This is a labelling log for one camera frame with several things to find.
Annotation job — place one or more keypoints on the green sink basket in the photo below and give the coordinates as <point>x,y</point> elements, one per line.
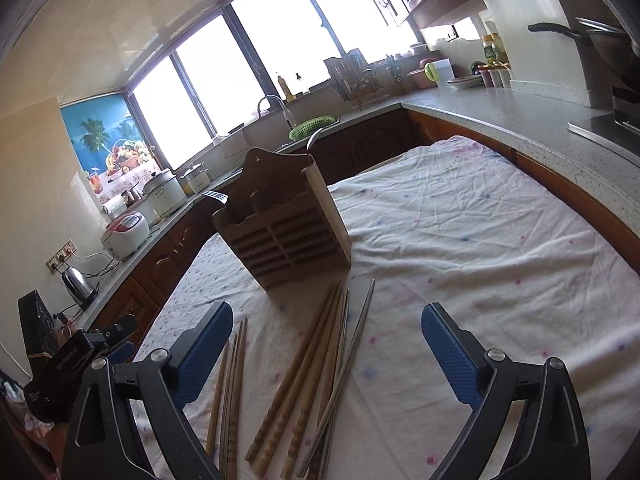
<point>305,129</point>

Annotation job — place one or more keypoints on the white jug green lid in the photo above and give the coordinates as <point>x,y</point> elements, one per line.
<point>439,72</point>

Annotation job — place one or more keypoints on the wooden utensil holder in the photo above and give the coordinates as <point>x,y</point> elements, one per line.
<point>281,221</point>

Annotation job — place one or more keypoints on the metal fork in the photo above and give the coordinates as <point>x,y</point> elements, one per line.
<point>221,197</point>

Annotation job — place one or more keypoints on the dish drying rack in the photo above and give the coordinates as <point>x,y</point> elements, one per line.
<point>354,80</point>

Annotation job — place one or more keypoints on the yellow cooking oil bottle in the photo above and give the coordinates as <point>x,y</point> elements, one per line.
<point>494,51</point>

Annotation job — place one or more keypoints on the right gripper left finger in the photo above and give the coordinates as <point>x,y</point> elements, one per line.
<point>103,439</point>

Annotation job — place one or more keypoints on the stainless electric kettle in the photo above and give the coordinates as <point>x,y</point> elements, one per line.
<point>81,290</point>

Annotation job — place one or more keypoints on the pink plastic basin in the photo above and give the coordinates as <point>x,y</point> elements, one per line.
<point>419,77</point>

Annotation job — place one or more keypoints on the small white electric pot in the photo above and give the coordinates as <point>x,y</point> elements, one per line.
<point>198,178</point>

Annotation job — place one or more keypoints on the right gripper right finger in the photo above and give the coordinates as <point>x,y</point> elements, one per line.
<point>550,441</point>

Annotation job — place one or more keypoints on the wooden chopstick pair left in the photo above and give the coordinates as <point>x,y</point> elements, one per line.
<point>223,425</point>

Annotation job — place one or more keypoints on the tropical beach poster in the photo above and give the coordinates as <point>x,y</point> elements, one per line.
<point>109,146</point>

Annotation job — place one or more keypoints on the plate with food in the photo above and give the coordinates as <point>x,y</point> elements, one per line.
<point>465,82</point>

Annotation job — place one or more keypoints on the metal spoon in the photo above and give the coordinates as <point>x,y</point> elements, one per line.
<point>313,139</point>

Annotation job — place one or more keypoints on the white slow cooker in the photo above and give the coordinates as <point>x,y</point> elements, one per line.
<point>164,192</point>

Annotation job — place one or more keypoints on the white pink rice cooker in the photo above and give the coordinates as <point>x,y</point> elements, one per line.
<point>125,235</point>

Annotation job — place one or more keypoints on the lower dark wooden cabinets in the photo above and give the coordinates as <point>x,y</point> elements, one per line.
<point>144,283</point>

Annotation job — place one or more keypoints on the wall power socket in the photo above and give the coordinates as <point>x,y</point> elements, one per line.
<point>61,256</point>

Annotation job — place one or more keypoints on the floral white tablecloth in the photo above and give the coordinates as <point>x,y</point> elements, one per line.
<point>457,224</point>

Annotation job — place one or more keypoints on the brown wooden chopstick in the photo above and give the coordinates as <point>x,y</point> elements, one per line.
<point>289,377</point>

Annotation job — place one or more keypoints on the wooden chopstick centre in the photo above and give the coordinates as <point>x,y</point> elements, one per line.
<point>310,389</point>

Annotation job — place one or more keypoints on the chrome kitchen faucet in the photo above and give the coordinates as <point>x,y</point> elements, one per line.
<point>276,103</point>

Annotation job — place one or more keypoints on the kitchen sink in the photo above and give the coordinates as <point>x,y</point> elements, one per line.
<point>299,147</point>

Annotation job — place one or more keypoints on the yellow dish soap bottle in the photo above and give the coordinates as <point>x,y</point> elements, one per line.
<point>289,96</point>

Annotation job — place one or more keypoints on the black wok pan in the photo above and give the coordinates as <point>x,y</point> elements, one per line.
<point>617,49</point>

